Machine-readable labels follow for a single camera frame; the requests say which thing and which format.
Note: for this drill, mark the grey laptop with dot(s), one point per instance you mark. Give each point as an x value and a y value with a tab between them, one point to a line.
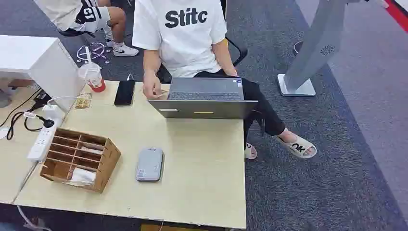
205	102

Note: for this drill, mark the black office chair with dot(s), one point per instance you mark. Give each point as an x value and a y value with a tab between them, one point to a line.
237	52

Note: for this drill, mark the person at laptop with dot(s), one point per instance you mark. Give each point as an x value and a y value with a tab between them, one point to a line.
181	41

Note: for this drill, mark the black smartphone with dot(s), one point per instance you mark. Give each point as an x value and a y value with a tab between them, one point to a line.
125	92

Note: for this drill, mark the plastic drink cup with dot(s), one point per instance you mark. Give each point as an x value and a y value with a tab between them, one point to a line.
93	76

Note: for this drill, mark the small yellow packet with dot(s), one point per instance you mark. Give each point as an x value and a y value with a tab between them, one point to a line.
83	101

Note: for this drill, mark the wooden card box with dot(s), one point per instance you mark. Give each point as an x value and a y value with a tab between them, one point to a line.
95	172

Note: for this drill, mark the white card stack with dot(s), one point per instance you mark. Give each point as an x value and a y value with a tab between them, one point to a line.
81	177

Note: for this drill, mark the person in shorts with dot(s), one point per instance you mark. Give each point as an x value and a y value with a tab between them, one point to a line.
92	16

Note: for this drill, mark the white power adapter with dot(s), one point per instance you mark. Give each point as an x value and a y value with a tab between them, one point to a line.
52	111

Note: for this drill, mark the white power strip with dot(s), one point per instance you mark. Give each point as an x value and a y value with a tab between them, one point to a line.
41	143

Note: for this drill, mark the white cabinet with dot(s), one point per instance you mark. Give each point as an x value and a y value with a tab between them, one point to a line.
38	60

